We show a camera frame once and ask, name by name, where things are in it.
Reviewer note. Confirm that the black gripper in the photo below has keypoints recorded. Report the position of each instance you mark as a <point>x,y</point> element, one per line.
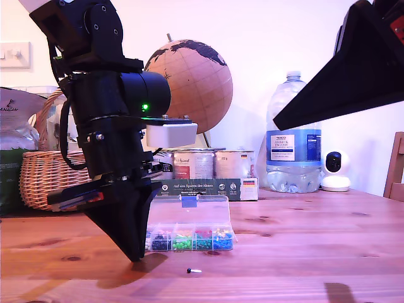
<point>110,151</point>

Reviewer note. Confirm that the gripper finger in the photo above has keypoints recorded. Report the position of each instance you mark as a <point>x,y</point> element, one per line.
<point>363,72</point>
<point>347,112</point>

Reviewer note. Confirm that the pink pin heap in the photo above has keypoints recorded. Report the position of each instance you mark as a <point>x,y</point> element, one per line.
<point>164,233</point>

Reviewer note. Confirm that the white pin heap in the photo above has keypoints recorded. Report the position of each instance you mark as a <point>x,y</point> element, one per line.
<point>148,244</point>

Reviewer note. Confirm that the black pin heap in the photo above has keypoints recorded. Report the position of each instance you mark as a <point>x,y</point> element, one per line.
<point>161,244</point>

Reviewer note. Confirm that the orange pin heap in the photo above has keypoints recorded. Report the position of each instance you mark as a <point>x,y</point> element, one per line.
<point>183,233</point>

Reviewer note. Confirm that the clear plastic pin box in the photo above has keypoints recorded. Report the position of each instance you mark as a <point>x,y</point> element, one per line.
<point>189,214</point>

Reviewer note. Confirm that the large clear water bottle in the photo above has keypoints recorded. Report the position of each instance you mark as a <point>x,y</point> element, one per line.
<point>293,101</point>

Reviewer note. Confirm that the green pin heap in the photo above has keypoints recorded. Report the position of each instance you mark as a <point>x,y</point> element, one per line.
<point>182,244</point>

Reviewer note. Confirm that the tin can black label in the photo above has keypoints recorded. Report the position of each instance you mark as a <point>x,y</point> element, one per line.
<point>168,158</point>

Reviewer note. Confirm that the red pin heap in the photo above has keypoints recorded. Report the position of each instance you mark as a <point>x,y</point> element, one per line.
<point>203,234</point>

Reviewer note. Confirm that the tin can red label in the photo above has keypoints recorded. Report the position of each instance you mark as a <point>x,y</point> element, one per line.
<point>193,165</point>

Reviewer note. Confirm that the green cardboard can tray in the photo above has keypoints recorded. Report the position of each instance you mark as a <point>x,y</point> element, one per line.
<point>205,187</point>

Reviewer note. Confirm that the teal pin heap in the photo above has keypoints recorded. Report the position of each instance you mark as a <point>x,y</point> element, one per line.
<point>204,244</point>

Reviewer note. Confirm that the wooden chair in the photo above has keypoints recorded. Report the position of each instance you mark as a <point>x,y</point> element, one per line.
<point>395,176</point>

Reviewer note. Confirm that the yellow pin heap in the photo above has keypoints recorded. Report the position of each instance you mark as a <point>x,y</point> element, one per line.
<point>221,233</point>

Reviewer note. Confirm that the light blue pin heap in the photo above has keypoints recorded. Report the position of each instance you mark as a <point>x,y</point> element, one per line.
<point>223,244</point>

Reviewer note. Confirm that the tin can white label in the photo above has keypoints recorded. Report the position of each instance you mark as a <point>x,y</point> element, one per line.
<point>234,164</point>

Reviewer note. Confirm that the cork globe on stand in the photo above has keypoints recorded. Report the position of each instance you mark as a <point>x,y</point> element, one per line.
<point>202,79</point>

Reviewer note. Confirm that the white green pet food bag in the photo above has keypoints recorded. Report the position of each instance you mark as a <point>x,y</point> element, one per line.
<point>12,132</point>

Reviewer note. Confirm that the small white round camera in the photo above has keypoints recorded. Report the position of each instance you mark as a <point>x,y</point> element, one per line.
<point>335,170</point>

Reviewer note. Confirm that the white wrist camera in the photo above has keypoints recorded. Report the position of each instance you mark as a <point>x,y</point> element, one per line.
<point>170,135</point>

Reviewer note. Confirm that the white wall light switch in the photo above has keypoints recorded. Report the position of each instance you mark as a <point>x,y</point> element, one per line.
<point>15,61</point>

